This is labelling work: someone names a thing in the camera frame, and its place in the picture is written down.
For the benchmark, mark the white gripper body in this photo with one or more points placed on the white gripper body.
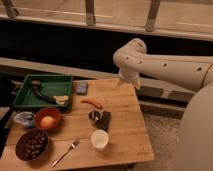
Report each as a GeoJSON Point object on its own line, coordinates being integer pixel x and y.
{"type": "Point", "coordinates": [128, 76]}

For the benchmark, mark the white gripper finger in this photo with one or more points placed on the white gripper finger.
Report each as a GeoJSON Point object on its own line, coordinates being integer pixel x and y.
{"type": "Point", "coordinates": [119, 82]}
{"type": "Point", "coordinates": [138, 84]}

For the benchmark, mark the orange red pepper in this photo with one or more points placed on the orange red pepper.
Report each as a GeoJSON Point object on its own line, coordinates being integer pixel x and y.
{"type": "Point", "coordinates": [96, 104]}

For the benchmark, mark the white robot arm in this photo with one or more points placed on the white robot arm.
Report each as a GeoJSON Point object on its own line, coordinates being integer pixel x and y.
{"type": "Point", "coordinates": [195, 147]}

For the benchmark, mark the small metal cup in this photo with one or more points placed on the small metal cup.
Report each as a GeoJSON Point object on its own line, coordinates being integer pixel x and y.
{"type": "Point", "coordinates": [94, 116]}

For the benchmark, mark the white plastic cup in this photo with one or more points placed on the white plastic cup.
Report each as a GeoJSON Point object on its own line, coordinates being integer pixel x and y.
{"type": "Point", "coordinates": [99, 139]}

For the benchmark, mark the blue sponge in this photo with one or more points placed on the blue sponge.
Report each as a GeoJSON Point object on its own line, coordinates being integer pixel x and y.
{"type": "Point", "coordinates": [82, 88]}

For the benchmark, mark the wooden cutting board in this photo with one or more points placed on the wooden cutting board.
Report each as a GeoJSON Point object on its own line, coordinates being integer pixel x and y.
{"type": "Point", "coordinates": [129, 139]}

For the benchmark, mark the pale yellow food piece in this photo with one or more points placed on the pale yellow food piece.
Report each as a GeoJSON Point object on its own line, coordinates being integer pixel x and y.
{"type": "Point", "coordinates": [61, 99]}

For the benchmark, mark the silver metal fork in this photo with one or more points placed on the silver metal fork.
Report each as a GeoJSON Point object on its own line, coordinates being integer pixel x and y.
{"type": "Point", "coordinates": [73, 145]}

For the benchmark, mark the red orange bowl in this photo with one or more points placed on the red orange bowl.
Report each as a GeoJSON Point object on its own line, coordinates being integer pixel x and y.
{"type": "Point", "coordinates": [47, 111]}

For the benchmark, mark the green plastic tray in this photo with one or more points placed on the green plastic tray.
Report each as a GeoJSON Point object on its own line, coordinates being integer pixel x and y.
{"type": "Point", "coordinates": [50, 85]}

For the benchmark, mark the yellow orange fruit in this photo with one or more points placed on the yellow orange fruit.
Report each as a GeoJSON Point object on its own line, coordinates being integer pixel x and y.
{"type": "Point", "coordinates": [47, 122]}

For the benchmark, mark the dark curved utensil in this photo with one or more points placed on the dark curved utensil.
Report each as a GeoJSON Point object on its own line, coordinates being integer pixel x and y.
{"type": "Point", "coordinates": [36, 85]}

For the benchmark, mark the blue grey cloth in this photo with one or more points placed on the blue grey cloth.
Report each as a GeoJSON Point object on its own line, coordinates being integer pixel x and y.
{"type": "Point", "coordinates": [26, 119]}

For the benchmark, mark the dark bowl with beans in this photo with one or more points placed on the dark bowl with beans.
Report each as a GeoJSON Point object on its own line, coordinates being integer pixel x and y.
{"type": "Point", "coordinates": [32, 145]}

